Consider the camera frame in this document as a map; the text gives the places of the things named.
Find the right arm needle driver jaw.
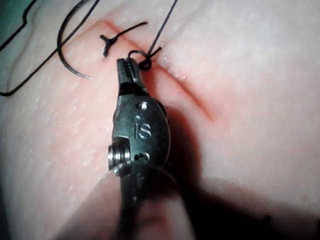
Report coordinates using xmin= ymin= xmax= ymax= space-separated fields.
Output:
xmin=116 ymin=57 xmax=133 ymax=87
xmin=126 ymin=58 xmax=149 ymax=95

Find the blue-green cloth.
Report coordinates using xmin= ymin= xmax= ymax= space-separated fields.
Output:
xmin=0 ymin=0 xmax=33 ymax=47

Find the tissue pad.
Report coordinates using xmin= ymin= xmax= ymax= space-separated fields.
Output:
xmin=0 ymin=0 xmax=320 ymax=240

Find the right arm needle driver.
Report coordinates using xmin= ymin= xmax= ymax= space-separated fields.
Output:
xmin=107 ymin=83 xmax=173 ymax=177

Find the black thread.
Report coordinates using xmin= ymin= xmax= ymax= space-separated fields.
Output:
xmin=0 ymin=0 xmax=180 ymax=97

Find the curved steel needle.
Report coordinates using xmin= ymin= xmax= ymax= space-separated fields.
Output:
xmin=56 ymin=0 xmax=94 ymax=81

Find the black stitching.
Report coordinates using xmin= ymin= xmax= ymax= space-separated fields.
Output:
xmin=99 ymin=21 xmax=149 ymax=58

